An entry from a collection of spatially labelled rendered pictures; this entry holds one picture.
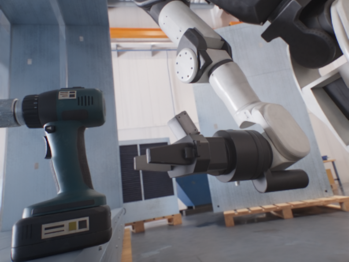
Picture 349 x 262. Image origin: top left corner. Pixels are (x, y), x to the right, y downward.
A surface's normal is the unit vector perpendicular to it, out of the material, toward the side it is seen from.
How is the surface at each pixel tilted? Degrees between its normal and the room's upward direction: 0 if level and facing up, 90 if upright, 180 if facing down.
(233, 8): 136
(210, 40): 151
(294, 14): 129
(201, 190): 108
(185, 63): 98
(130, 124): 90
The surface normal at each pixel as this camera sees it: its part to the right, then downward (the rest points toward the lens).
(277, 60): -0.14, -0.26
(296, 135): 0.35, -0.57
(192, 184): 0.32, -0.01
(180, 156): 0.40, -0.29
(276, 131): -0.35, -0.28
